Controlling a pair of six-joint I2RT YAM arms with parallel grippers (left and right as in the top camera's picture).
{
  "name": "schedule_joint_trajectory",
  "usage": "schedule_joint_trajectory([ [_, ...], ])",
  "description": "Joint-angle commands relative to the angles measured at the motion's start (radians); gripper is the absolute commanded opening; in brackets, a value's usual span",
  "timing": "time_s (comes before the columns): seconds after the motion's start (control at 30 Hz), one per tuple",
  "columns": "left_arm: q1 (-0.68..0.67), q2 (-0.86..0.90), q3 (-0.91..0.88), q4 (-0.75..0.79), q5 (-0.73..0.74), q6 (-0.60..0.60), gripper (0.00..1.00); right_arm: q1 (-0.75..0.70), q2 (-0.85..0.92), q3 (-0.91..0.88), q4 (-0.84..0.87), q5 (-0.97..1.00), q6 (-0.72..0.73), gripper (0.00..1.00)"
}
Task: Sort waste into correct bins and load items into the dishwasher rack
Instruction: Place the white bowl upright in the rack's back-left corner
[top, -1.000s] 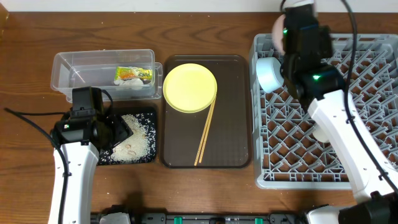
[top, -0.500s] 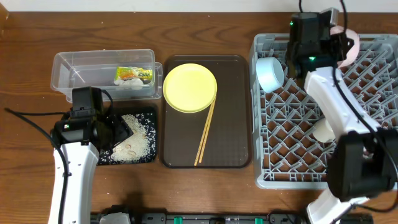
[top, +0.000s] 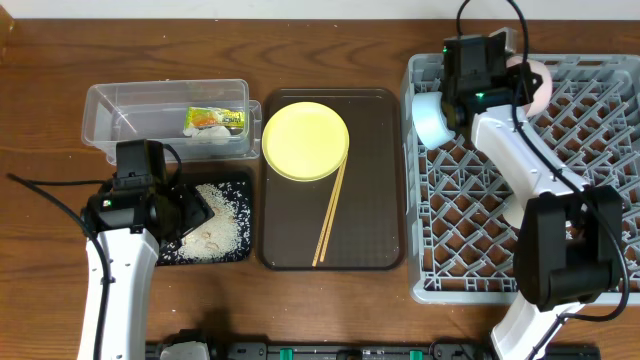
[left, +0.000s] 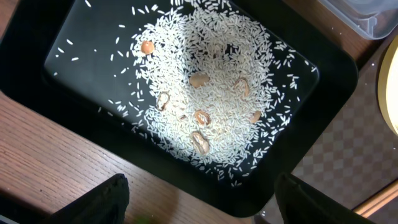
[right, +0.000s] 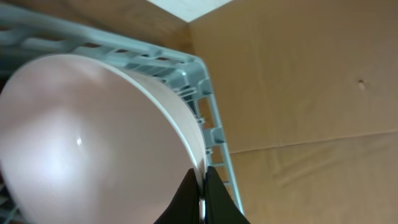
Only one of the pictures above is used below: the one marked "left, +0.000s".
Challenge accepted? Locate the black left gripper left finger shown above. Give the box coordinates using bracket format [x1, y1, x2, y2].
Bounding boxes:
[41, 174, 129, 224]

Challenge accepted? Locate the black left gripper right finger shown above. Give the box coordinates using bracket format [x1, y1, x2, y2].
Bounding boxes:
[274, 173, 373, 224]

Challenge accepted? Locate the yellow plate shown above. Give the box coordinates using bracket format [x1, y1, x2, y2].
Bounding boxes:
[377, 36, 397, 135]

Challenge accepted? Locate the wooden chopstick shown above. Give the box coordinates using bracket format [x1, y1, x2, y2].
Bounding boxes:
[353, 180, 397, 218]

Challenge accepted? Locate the black waste tray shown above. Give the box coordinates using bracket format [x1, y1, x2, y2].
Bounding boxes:
[1, 1, 358, 218]

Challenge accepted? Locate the clear plastic waste bin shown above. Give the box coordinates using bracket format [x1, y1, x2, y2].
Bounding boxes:
[319, 0, 397, 40]

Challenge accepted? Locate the dark brown serving tray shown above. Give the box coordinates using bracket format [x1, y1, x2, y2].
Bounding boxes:
[253, 27, 398, 224]

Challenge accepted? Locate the pile of rice scraps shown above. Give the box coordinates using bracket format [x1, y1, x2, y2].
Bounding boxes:
[52, 0, 318, 187]

